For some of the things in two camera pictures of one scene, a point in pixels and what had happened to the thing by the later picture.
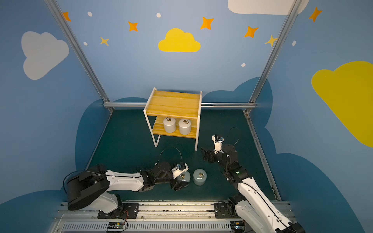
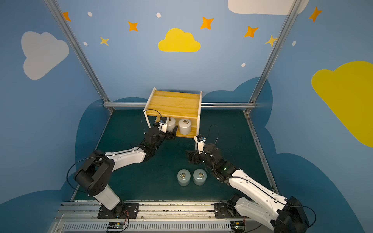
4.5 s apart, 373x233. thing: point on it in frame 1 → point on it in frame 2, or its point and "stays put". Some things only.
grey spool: (184, 176) stays put
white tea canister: (184, 126) stays put
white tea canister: (169, 124) stays put
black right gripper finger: (211, 159) → (196, 160)
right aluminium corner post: (295, 7) stays put
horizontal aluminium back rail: (204, 105) stays put
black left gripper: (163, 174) → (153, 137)
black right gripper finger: (203, 153) → (192, 155)
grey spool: (199, 177) stays put
